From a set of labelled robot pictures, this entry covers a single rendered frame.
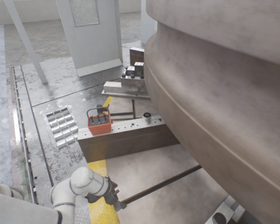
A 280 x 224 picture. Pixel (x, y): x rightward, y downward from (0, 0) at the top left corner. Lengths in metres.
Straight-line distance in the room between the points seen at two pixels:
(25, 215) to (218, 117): 0.89
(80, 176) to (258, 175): 0.73
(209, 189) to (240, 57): 1.17
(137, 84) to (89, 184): 1.74
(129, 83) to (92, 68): 2.07
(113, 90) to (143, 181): 1.53
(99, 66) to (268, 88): 3.86
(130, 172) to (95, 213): 0.53
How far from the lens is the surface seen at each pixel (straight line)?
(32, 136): 2.75
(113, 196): 0.83
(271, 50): 0.61
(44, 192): 2.09
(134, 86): 2.26
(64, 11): 3.86
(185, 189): 1.54
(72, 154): 2.22
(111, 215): 1.77
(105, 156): 1.62
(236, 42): 0.66
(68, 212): 0.75
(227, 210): 1.18
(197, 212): 1.51
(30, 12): 14.14
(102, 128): 1.32
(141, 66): 2.23
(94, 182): 0.73
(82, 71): 4.10
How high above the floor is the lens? 1.69
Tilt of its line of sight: 40 degrees down
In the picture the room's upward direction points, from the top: straight up
